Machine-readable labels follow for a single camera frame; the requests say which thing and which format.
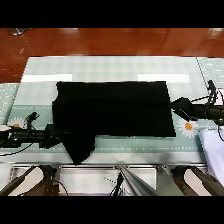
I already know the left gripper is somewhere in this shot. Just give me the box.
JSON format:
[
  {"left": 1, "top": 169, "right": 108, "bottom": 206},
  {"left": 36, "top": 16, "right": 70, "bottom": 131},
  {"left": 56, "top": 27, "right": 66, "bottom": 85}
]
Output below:
[{"left": 39, "top": 123, "right": 65, "bottom": 150}]

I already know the silver frame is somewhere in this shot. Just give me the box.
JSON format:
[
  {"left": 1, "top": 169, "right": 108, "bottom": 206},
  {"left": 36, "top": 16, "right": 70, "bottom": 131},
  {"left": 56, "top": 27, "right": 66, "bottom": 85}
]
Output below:
[{"left": 0, "top": 161, "right": 224, "bottom": 197}]

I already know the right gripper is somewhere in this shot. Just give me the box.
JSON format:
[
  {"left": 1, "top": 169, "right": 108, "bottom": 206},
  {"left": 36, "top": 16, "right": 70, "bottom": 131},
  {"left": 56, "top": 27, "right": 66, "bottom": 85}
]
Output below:
[{"left": 169, "top": 96, "right": 202, "bottom": 122}]

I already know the black T-shirt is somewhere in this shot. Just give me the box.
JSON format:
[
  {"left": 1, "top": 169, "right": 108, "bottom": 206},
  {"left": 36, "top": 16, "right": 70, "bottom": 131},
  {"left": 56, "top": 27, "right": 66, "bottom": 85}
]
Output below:
[{"left": 51, "top": 80, "right": 177, "bottom": 166}]

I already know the white garment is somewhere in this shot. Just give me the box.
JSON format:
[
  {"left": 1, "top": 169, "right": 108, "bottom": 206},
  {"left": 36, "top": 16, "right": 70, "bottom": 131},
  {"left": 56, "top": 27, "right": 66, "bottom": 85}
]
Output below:
[{"left": 198, "top": 128, "right": 224, "bottom": 188}]

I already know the black cable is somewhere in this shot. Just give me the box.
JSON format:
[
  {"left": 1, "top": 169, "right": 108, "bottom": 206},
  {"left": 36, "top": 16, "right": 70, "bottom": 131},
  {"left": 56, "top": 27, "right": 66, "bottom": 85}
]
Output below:
[
  {"left": 109, "top": 171, "right": 126, "bottom": 197},
  {"left": 0, "top": 142, "right": 35, "bottom": 157}
]

